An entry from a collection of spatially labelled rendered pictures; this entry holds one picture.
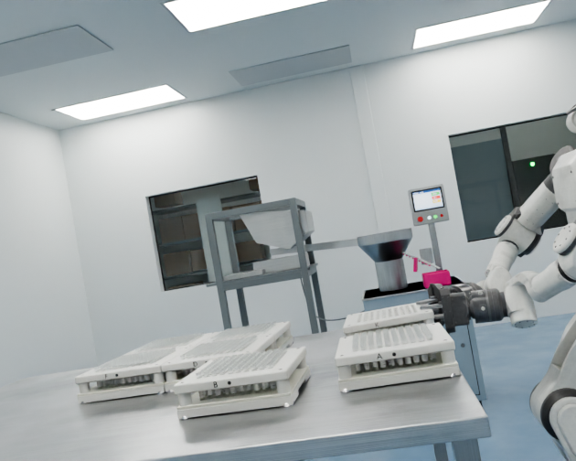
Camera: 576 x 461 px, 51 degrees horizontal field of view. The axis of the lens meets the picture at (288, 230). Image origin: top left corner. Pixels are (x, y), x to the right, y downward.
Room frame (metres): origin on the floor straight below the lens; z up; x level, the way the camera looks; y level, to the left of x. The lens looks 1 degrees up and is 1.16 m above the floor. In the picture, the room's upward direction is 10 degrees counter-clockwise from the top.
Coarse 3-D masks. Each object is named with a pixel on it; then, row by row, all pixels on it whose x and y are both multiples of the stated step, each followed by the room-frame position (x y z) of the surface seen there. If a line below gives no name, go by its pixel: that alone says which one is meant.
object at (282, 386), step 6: (300, 366) 1.43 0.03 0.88; (306, 366) 1.44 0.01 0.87; (276, 384) 1.23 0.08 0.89; (282, 384) 1.22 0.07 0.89; (288, 384) 1.22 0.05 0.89; (282, 390) 1.22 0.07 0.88; (288, 390) 1.22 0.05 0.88; (180, 396) 1.26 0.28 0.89; (186, 396) 1.26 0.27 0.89; (180, 402) 1.26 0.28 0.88; (186, 402) 1.26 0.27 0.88; (192, 402) 1.27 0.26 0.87
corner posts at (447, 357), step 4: (444, 352) 1.22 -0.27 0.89; (448, 352) 1.22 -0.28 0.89; (452, 352) 1.22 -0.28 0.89; (444, 356) 1.22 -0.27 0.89; (448, 356) 1.22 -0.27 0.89; (452, 356) 1.22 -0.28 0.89; (444, 360) 1.23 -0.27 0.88; (448, 360) 1.22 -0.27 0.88; (452, 360) 1.22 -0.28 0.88; (340, 368) 1.25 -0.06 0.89; (344, 368) 1.25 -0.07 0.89; (348, 368) 1.25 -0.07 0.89; (340, 372) 1.25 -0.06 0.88; (344, 372) 1.25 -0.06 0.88; (348, 372) 1.25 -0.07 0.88; (340, 376) 1.25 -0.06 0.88; (344, 376) 1.25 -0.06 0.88; (348, 376) 1.25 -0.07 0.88
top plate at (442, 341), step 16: (352, 336) 1.48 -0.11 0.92; (432, 336) 1.30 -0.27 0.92; (448, 336) 1.27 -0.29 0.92; (336, 352) 1.30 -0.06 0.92; (352, 352) 1.27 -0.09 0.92; (368, 352) 1.24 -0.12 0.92; (384, 352) 1.24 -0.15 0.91; (400, 352) 1.23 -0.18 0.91; (416, 352) 1.23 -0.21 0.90; (432, 352) 1.22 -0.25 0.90
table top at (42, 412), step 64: (64, 384) 1.95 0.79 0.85; (320, 384) 1.35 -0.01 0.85; (448, 384) 1.17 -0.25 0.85; (0, 448) 1.28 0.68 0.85; (64, 448) 1.19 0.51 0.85; (128, 448) 1.12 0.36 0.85; (192, 448) 1.05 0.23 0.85; (256, 448) 1.01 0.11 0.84; (320, 448) 0.99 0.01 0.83; (384, 448) 0.98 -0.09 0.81
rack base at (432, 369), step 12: (420, 360) 1.30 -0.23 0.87; (372, 372) 1.26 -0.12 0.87; (384, 372) 1.24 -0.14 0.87; (396, 372) 1.23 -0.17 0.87; (408, 372) 1.23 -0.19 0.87; (420, 372) 1.23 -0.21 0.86; (432, 372) 1.22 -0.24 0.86; (444, 372) 1.22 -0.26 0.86; (456, 372) 1.22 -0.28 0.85; (348, 384) 1.25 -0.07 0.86; (360, 384) 1.24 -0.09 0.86; (372, 384) 1.24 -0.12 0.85; (384, 384) 1.24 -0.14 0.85
